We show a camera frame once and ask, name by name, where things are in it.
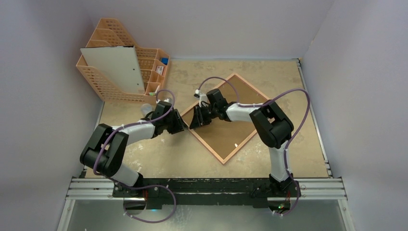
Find brown cardboard backing board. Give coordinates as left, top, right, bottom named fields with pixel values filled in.
left=189, top=74, right=269, bottom=164

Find small clear round jar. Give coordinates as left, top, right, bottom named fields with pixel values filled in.
left=140, top=103, right=153, bottom=117

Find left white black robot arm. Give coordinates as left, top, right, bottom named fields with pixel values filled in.
left=79, top=101, right=188, bottom=197

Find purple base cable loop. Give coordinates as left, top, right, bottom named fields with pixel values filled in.
left=123, top=185, right=178, bottom=224

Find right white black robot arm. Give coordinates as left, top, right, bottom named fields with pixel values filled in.
left=189, top=89, right=294, bottom=196

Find blue item in organizer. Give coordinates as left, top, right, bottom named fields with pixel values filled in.
left=160, top=57, right=169, bottom=65

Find green white small items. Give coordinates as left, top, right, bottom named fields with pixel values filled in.
left=146, top=83, right=160, bottom=96

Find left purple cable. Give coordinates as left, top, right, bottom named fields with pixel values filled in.
left=93, top=89, right=176, bottom=189

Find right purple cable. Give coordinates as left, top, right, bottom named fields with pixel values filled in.
left=197, top=76, right=311, bottom=179

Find orange plastic desk organizer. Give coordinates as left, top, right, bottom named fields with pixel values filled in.
left=76, top=18, right=170, bottom=104

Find red white small box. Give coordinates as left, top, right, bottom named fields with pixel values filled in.
left=155, top=65, right=165, bottom=76

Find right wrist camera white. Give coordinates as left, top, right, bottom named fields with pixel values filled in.
left=194, top=89, right=208, bottom=106

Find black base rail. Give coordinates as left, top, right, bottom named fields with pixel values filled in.
left=113, top=177, right=301, bottom=211

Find pink wooden photo frame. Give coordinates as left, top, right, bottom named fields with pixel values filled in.
left=181, top=73, right=268, bottom=164

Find grey board in organizer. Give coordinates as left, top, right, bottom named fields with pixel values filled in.
left=80, top=46, right=145, bottom=94

